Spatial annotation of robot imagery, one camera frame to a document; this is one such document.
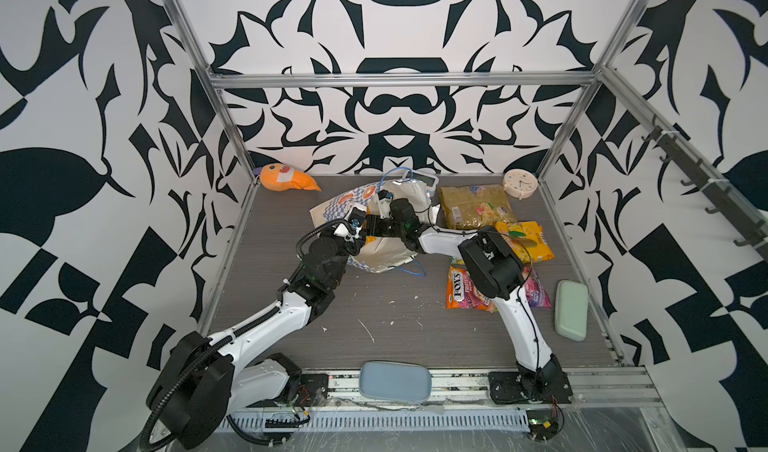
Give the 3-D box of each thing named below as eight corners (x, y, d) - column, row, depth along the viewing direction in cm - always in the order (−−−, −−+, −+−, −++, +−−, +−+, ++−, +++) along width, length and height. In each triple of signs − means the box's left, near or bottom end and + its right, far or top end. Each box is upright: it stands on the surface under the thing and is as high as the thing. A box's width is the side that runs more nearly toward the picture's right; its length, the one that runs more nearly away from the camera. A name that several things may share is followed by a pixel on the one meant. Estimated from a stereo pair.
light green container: (552, 331, 85) (558, 327, 83) (556, 281, 95) (561, 276, 92) (581, 343, 83) (588, 339, 81) (582, 291, 93) (588, 286, 90)
